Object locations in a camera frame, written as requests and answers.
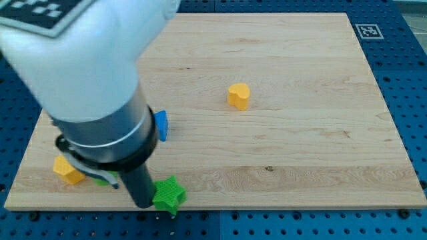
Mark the fiducial tag on arm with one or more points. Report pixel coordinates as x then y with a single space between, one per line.
43 17

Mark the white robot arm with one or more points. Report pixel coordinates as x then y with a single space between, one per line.
78 59

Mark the green block behind arm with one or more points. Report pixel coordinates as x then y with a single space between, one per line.
100 182

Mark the green star block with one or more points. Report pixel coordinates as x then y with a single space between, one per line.
169 195

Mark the yellow heart block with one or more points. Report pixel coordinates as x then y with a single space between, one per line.
239 95

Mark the wooden board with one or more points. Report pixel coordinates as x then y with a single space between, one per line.
316 135

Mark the blue block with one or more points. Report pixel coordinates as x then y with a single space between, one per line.
162 123

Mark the black cylindrical pointer tool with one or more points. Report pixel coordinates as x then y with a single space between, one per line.
140 186

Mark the yellow hexagon block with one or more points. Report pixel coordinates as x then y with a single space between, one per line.
66 172

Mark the white fiducial tag on table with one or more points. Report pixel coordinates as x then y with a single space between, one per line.
369 31

